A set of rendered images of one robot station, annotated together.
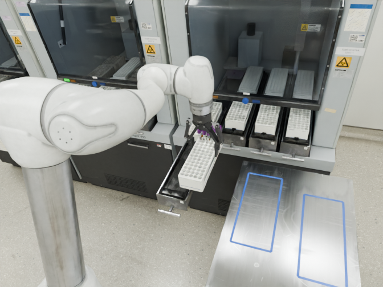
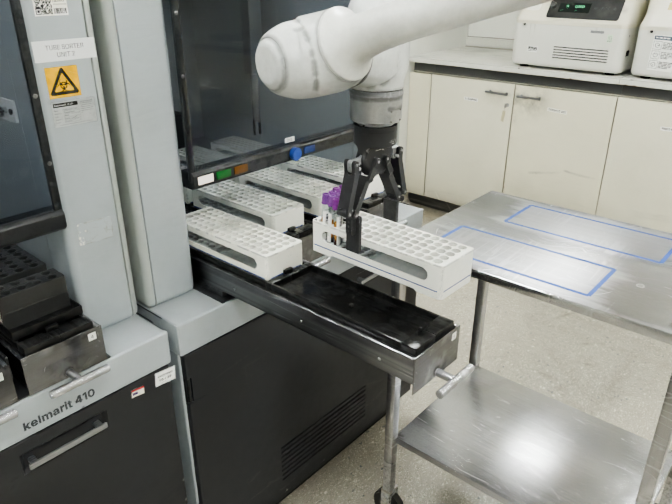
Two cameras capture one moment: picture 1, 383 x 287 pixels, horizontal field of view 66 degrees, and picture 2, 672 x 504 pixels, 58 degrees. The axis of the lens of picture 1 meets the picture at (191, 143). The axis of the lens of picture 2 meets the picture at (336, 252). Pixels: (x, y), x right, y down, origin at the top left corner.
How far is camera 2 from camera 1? 1.25 m
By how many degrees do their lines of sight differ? 61
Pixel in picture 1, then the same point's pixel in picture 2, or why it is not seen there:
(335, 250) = (616, 230)
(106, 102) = not seen: outside the picture
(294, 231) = (577, 244)
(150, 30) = (64, 18)
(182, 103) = (158, 231)
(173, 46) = (132, 60)
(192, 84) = not seen: hidden behind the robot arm
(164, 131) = (144, 335)
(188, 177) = (455, 257)
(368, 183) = not seen: hidden behind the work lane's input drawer
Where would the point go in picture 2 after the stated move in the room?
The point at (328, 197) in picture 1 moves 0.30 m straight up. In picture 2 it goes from (518, 210) to (534, 84)
